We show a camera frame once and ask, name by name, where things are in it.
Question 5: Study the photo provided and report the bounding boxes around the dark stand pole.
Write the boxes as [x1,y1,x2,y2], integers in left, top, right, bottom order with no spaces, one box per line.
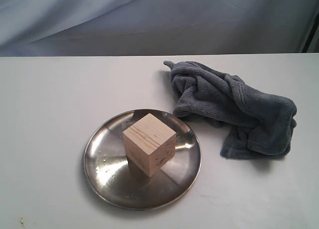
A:
[302,13,319,53]

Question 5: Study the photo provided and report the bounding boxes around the light wooden cube block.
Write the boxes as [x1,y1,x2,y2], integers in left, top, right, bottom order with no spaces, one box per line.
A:
[123,113,176,177]

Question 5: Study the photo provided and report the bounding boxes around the round stainless steel plate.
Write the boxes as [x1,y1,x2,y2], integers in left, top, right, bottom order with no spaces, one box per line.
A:
[82,109,202,211]

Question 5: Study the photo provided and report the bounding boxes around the blue-grey backdrop curtain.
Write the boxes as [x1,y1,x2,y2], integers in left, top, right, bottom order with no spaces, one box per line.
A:
[0,0,319,56]

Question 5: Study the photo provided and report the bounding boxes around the grey-blue fleece towel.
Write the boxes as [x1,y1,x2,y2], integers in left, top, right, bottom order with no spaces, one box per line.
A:
[164,61,297,160]

